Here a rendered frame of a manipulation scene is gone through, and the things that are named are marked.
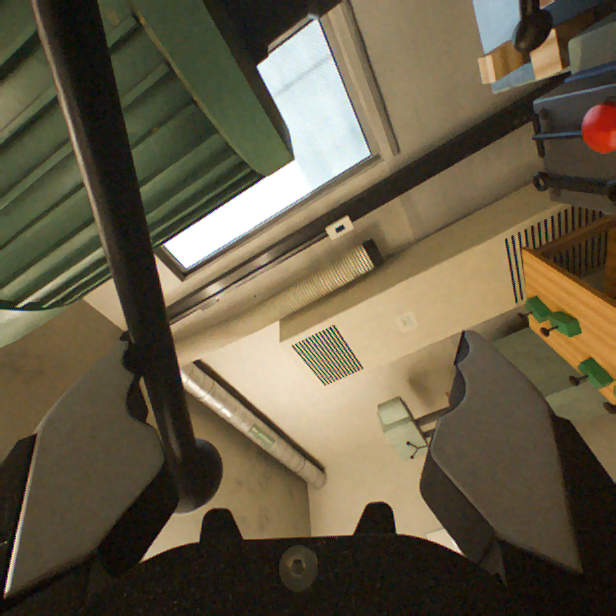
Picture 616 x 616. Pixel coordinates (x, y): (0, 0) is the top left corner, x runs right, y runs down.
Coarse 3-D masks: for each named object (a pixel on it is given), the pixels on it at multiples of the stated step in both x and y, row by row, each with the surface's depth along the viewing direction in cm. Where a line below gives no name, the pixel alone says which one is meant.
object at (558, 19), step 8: (560, 0) 20; (568, 0) 20; (576, 0) 19; (584, 0) 19; (592, 0) 18; (600, 0) 18; (608, 0) 18; (544, 8) 21; (552, 8) 21; (560, 8) 20; (568, 8) 20; (576, 8) 19; (584, 8) 19; (592, 8) 19; (552, 16) 21; (560, 16) 21; (568, 16) 20; (576, 16) 20; (560, 24) 21
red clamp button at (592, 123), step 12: (600, 108) 18; (612, 108) 18; (588, 120) 19; (600, 120) 18; (612, 120) 18; (588, 132) 19; (600, 132) 19; (612, 132) 18; (588, 144) 20; (600, 144) 19; (612, 144) 18
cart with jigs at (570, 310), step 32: (608, 224) 125; (544, 256) 131; (608, 256) 137; (544, 288) 133; (576, 288) 112; (608, 288) 147; (544, 320) 141; (576, 320) 120; (608, 320) 104; (576, 352) 133; (608, 352) 112; (576, 384) 123; (608, 384) 119
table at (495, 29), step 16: (480, 0) 39; (496, 0) 37; (512, 0) 35; (480, 16) 40; (496, 16) 38; (512, 16) 36; (480, 32) 42; (496, 32) 39; (512, 32) 37; (528, 64) 37; (512, 80) 40; (528, 80) 38
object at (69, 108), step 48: (48, 0) 6; (96, 0) 7; (48, 48) 7; (96, 48) 7; (96, 96) 7; (96, 144) 8; (96, 192) 8; (144, 240) 9; (144, 288) 10; (144, 336) 11; (192, 432) 14; (192, 480) 14
